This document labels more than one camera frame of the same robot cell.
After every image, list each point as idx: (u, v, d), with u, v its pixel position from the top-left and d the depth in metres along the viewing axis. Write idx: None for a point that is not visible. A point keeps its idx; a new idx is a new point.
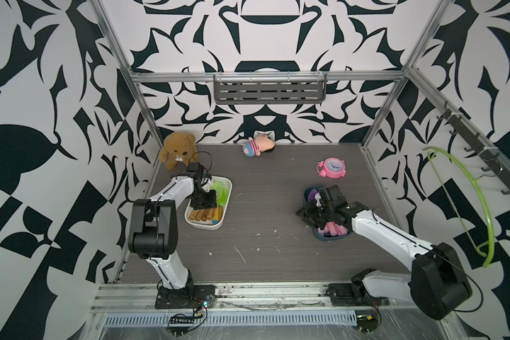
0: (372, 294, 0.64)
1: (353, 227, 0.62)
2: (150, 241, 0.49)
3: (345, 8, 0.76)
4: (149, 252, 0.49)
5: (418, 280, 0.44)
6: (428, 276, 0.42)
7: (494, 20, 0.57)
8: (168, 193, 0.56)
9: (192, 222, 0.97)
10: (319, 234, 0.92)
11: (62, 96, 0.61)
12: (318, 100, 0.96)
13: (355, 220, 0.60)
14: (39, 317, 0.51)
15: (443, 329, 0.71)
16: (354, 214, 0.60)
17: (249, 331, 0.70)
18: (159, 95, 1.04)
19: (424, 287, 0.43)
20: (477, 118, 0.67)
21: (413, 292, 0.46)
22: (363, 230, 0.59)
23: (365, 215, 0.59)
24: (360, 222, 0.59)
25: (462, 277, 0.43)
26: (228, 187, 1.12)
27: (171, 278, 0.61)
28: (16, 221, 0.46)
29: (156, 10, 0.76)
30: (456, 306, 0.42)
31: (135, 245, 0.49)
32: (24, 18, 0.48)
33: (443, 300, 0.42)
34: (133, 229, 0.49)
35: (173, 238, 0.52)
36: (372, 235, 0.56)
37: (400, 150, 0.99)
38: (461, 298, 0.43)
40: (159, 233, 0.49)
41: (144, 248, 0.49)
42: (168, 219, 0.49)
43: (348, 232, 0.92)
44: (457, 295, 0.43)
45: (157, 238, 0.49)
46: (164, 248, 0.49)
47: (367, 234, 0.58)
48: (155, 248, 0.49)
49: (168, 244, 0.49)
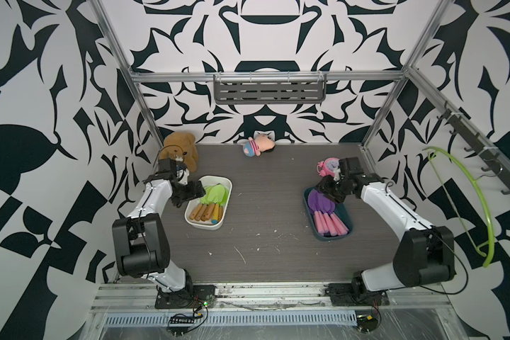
0: (370, 289, 0.64)
1: (362, 194, 0.63)
2: (142, 258, 0.46)
3: (345, 8, 0.76)
4: (143, 270, 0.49)
5: (404, 251, 0.46)
6: (414, 248, 0.43)
7: (494, 19, 0.60)
8: (148, 205, 0.51)
9: (192, 222, 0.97)
10: (320, 234, 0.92)
11: (62, 96, 0.61)
12: (318, 100, 0.96)
13: (366, 188, 0.60)
14: (38, 317, 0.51)
15: (443, 329, 0.71)
16: (367, 183, 0.61)
17: (249, 331, 0.70)
18: (159, 95, 1.04)
19: (407, 257, 0.45)
20: (477, 118, 0.67)
21: (394, 260, 0.49)
22: (369, 199, 0.60)
23: (377, 185, 0.59)
24: (369, 190, 0.60)
25: (449, 261, 0.44)
26: (228, 187, 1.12)
27: (171, 284, 0.61)
28: (16, 221, 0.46)
29: (156, 10, 0.76)
30: (431, 281, 0.45)
31: (126, 268, 0.46)
32: (24, 18, 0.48)
33: (419, 272, 0.45)
34: (120, 251, 0.45)
35: (166, 251, 0.50)
36: (378, 205, 0.57)
37: (400, 150, 0.99)
38: (440, 278, 0.45)
40: (149, 248, 0.46)
41: (137, 268, 0.46)
42: (155, 233, 0.46)
43: (348, 233, 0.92)
44: (436, 273, 0.45)
45: (149, 254, 0.46)
46: (159, 263, 0.46)
47: (374, 202, 0.59)
48: (149, 265, 0.46)
49: (162, 258, 0.47)
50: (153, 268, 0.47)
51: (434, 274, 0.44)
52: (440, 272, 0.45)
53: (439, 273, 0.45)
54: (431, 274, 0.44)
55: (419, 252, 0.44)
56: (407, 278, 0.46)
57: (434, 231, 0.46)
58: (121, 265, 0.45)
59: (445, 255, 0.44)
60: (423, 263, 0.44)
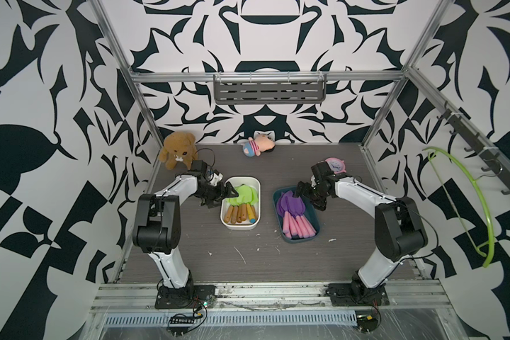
0: (369, 285, 0.64)
1: (337, 191, 0.69)
2: (153, 234, 0.50)
3: (345, 8, 0.76)
4: (152, 246, 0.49)
5: (380, 224, 0.51)
6: (385, 217, 0.49)
7: (494, 20, 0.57)
8: (173, 190, 0.57)
9: (232, 225, 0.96)
10: (287, 236, 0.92)
11: (61, 96, 0.61)
12: (318, 100, 0.96)
13: (337, 185, 0.68)
14: (38, 317, 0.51)
15: (444, 329, 0.71)
16: (337, 179, 0.68)
17: (249, 331, 0.70)
18: (159, 95, 1.04)
19: (382, 229, 0.50)
20: (477, 118, 0.67)
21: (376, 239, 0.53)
22: (343, 193, 0.67)
23: (347, 179, 0.66)
24: (340, 185, 0.67)
25: (419, 227, 0.49)
26: (254, 184, 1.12)
27: (172, 275, 0.61)
28: (15, 221, 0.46)
29: (156, 10, 0.76)
30: (411, 249, 0.49)
31: (139, 238, 0.50)
32: (24, 18, 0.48)
33: (396, 241, 0.48)
34: (137, 222, 0.50)
35: (177, 234, 0.54)
36: (351, 196, 0.63)
37: (400, 150, 0.99)
38: (418, 245, 0.49)
40: (163, 227, 0.51)
41: (148, 242, 0.50)
42: (172, 211, 0.51)
43: (315, 234, 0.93)
44: (414, 241, 0.49)
45: (161, 231, 0.50)
46: (167, 243, 0.50)
47: (348, 195, 0.65)
48: (158, 242, 0.50)
49: (171, 239, 0.50)
50: (161, 246, 0.51)
51: (410, 242, 0.49)
52: (418, 239, 0.49)
53: (417, 241, 0.49)
54: (409, 242, 0.49)
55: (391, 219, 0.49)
56: (389, 252, 0.50)
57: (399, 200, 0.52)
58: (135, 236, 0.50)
59: (414, 221, 0.49)
60: (397, 231, 0.48)
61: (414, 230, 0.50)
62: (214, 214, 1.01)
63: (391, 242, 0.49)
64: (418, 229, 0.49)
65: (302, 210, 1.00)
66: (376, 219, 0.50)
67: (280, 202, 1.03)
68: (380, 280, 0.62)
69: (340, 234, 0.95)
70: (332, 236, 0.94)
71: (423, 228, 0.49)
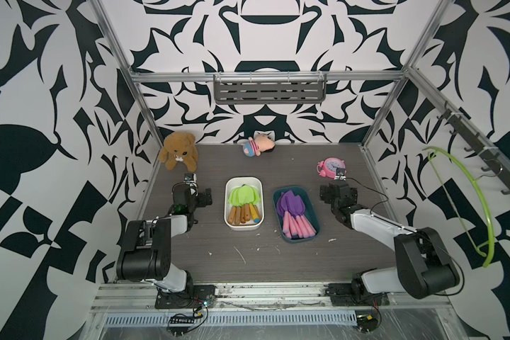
0: (370, 291, 0.64)
1: (353, 223, 0.66)
2: (139, 262, 0.45)
3: (345, 8, 0.76)
4: (139, 277, 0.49)
5: (401, 259, 0.47)
6: (407, 248, 0.45)
7: (494, 19, 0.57)
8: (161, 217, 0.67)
9: (235, 226, 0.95)
10: (287, 236, 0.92)
11: (62, 96, 0.61)
12: (318, 100, 0.96)
13: (354, 214, 0.65)
14: (39, 316, 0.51)
15: (443, 329, 0.71)
16: (353, 212, 0.66)
17: (249, 331, 0.70)
18: (159, 95, 1.04)
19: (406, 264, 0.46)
20: (477, 118, 0.67)
21: (401, 275, 0.48)
22: (358, 225, 0.64)
23: (362, 212, 0.63)
24: (357, 217, 0.64)
25: (446, 260, 0.45)
26: (255, 185, 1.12)
27: (171, 287, 0.61)
28: (15, 221, 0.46)
29: (156, 10, 0.76)
30: (441, 285, 0.44)
31: (125, 268, 0.45)
32: (24, 18, 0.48)
33: (421, 275, 0.44)
34: (125, 248, 0.47)
35: (167, 260, 0.49)
36: (367, 228, 0.61)
37: (400, 149, 0.99)
38: (447, 281, 0.44)
40: (151, 254, 0.46)
41: (136, 273, 0.45)
42: (162, 235, 0.48)
43: (315, 234, 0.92)
44: (441, 276, 0.44)
45: (149, 259, 0.45)
46: (156, 270, 0.45)
47: (363, 226, 0.62)
48: (146, 270, 0.45)
49: (160, 266, 0.45)
50: (150, 275, 0.46)
51: (438, 278, 0.44)
52: (444, 274, 0.44)
53: (444, 278, 0.44)
54: (435, 280, 0.44)
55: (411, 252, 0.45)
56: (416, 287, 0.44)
57: (421, 233, 0.49)
58: (119, 269, 0.45)
59: (440, 255, 0.45)
60: (421, 264, 0.44)
61: (443, 265, 0.45)
62: (214, 214, 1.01)
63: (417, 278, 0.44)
64: (445, 263, 0.45)
65: (301, 210, 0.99)
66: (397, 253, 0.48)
67: (279, 205, 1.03)
68: (385, 292, 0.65)
69: (341, 234, 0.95)
70: (332, 236, 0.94)
71: (450, 263, 0.45)
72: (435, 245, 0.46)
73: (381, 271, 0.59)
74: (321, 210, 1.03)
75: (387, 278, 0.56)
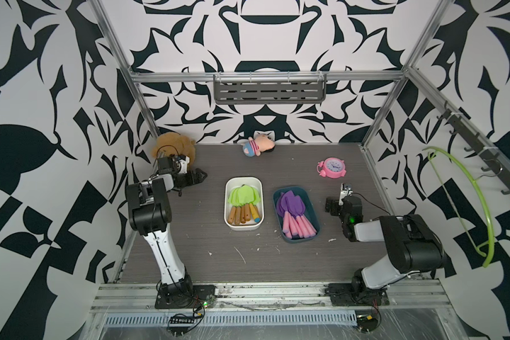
0: (370, 286, 0.64)
1: (357, 235, 0.71)
2: (149, 213, 0.56)
3: (345, 8, 0.76)
4: (147, 227, 0.60)
5: (388, 236, 0.52)
6: (391, 222, 0.52)
7: (494, 19, 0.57)
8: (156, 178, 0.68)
9: (234, 225, 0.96)
10: (287, 236, 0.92)
11: (62, 96, 0.61)
12: (318, 100, 0.96)
13: (356, 225, 0.71)
14: (39, 316, 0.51)
15: (444, 329, 0.71)
16: (356, 224, 0.71)
17: (249, 331, 0.70)
18: (159, 95, 1.04)
19: (392, 239, 0.50)
20: (477, 117, 0.67)
21: (389, 253, 0.52)
22: (360, 235, 0.69)
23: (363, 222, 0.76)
24: (360, 224, 0.69)
25: (429, 236, 0.49)
26: (255, 185, 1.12)
27: (171, 265, 0.64)
28: (15, 221, 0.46)
29: (156, 10, 0.76)
30: (423, 253, 0.47)
31: (136, 222, 0.56)
32: (23, 18, 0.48)
33: (403, 242, 0.49)
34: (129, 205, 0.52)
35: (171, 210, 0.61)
36: (370, 234, 0.64)
37: (400, 149, 0.99)
38: (430, 251, 0.47)
40: (156, 205, 0.57)
41: (146, 223, 0.56)
42: (161, 188, 0.58)
43: (315, 233, 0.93)
44: (423, 246, 0.48)
45: (154, 210, 0.56)
46: (163, 217, 0.57)
47: (363, 234, 0.68)
48: (154, 220, 0.56)
49: (166, 213, 0.57)
50: (159, 223, 0.57)
51: (420, 247, 0.47)
52: (427, 247, 0.47)
53: (428, 248, 0.47)
54: (420, 250, 0.47)
55: (397, 228, 0.51)
56: (399, 257, 0.48)
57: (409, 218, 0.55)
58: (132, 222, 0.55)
59: (423, 231, 0.50)
60: (403, 235, 0.49)
61: (426, 240, 0.49)
62: (214, 214, 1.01)
63: (403, 248, 0.47)
64: (429, 239, 0.49)
65: (301, 210, 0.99)
66: (384, 232, 0.53)
67: (278, 204, 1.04)
68: (384, 285, 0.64)
69: (340, 234, 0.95)
70: (331, 236, 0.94)
71: (433, 238, 0.49)
72: (419, 224, 0.51)
73: (378, 261, 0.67)
74: (321, 210, 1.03)
75: (386, 267, 0.56)
